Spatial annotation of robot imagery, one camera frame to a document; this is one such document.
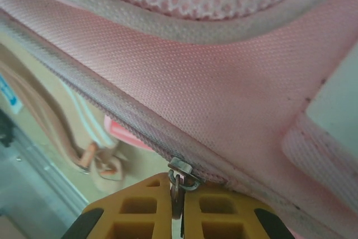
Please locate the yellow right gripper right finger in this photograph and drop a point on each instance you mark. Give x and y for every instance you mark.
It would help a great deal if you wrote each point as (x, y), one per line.
(193, 222)

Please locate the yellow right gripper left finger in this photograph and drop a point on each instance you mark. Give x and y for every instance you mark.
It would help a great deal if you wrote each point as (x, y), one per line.
(165, 222)

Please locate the pink school backpack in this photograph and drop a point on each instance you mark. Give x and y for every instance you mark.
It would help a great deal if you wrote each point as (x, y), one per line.
(195, 82)

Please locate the blue white card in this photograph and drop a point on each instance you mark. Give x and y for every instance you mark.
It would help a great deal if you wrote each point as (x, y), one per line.
(8, 93)

